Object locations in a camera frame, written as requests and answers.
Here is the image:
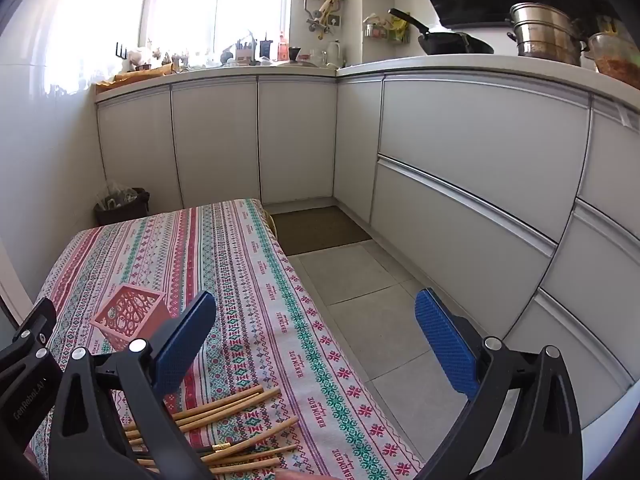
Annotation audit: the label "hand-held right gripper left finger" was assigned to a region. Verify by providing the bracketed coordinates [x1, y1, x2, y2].
[48, 290, 217, 480]

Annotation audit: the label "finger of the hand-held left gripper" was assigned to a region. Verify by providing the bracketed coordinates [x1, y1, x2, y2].
[0, 298, 57, 362]

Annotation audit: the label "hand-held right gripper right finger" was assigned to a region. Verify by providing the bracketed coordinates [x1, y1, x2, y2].
[414, 288, 583, 480]

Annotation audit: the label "pink lattice utensil holder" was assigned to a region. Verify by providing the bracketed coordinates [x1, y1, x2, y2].
[92, 283, 168, 353]

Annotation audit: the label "pile of wooden chopsticks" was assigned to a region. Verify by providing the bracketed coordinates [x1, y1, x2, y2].
[120, 385, 300, 476]

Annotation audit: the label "striped patterned tablecloth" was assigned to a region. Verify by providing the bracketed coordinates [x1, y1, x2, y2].
[30, 199, 426, 480]

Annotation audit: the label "dark trash bin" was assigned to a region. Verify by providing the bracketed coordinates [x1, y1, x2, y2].
[95, 187, 151, 226]

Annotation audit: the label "brown floor mat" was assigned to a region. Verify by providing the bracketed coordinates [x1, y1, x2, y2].
[270, 205, 373, 257]

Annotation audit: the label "white lower kitchen cabinets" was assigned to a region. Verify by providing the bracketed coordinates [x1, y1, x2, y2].
[95, 67, 640, 426]

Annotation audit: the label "white kitchen countertop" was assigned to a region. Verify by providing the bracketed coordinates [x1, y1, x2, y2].
[95, 52, 640, 92]

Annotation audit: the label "countertop utensil caddy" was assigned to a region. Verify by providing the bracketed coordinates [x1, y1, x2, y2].
[235, 35, 257, 63]

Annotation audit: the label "black wok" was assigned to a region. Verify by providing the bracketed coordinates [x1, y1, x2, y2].
[389, 8, 495, 56]

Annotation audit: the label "steel steamer pot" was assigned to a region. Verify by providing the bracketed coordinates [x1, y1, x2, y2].
[507, 2, 588, 67]

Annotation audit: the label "glass bowl of red food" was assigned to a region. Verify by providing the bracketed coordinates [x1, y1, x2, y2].
[587, 32, 640, 83]

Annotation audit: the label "kitchen window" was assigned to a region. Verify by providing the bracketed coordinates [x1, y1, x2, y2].
[140, 0, 291, 61]

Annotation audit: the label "water heater pipes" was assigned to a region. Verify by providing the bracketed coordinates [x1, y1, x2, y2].
[302, 0, 343, 41]

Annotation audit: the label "wall seasoning rack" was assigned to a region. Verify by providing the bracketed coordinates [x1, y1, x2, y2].
[364, 12, 391, 40]

